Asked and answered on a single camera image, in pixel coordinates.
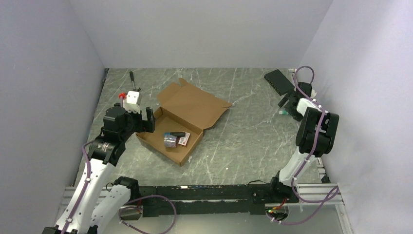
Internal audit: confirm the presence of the green white glue stick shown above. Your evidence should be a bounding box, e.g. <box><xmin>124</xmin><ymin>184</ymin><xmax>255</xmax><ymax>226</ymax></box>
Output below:
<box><xmin>279</xmin><ymin>110</ymin><xmax>289</xmax><ymax>115</ymax></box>

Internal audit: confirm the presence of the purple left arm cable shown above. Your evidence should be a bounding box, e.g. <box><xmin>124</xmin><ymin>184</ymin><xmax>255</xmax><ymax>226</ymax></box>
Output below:
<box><xmin>59</xmin><ymin>142</ymin><xmax>177</xmax><ymax>234</ymax></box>

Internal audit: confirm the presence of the black blue highlighter marker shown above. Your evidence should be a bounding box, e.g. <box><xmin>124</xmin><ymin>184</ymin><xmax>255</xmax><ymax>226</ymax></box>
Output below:
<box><xmin>164</xmin><ymin>132</ymin><xmax>186</xmax><ymax>137</ymax></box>

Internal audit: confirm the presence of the brown cardboard box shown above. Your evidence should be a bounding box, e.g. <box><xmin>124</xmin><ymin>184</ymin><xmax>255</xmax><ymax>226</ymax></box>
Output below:
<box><xmin>136</xmin><ymin>78</ymin><xmax>232</xmax><ymax>166</ymax></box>

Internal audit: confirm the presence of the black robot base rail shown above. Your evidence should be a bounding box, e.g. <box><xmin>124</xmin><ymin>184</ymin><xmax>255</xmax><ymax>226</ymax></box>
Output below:
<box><xmin>126</xmin><ymin>183</ymin><xmax>298</xmax><ymax>217</ymax></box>

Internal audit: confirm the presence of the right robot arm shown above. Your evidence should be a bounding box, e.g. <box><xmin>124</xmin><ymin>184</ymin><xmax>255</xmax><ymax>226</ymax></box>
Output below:
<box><xmin>268</xmin><ymin>82</ymin><xmax>339</xmax><ymax>202</ymax></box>

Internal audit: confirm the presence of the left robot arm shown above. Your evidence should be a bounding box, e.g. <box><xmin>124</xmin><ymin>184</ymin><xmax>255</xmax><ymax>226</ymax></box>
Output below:
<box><xmin>43</xmin><ymin>104</ymin><xmax>155</xmax><ymax>234</ymax></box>

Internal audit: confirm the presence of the clear box of paper clips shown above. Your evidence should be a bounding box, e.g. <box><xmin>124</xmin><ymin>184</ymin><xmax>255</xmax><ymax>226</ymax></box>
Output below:
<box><xmin>163</xmin><ymin>135</ymin><xmax>178</xmax><ymax>148</ymax></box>

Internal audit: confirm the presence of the black handled hammer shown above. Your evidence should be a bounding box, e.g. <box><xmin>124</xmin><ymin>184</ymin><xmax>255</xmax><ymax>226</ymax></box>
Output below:
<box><xmin>129</xmin><ymin>71</ymin><xmax>141</xmax><ymax>92</ymax></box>

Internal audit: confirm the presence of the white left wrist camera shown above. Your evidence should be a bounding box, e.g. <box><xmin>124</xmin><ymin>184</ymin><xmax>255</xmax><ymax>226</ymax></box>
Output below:
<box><xmin>119</xmin><ymin>91</ymin><xmax>142</xmax><ymax>114</ymax></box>

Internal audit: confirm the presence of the red white staples box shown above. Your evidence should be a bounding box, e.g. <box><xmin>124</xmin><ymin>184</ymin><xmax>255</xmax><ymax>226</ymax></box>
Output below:
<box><xmin>178</xmin><ymin>132</ymin><xmax>190</xmax><ymax>146</ymax></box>

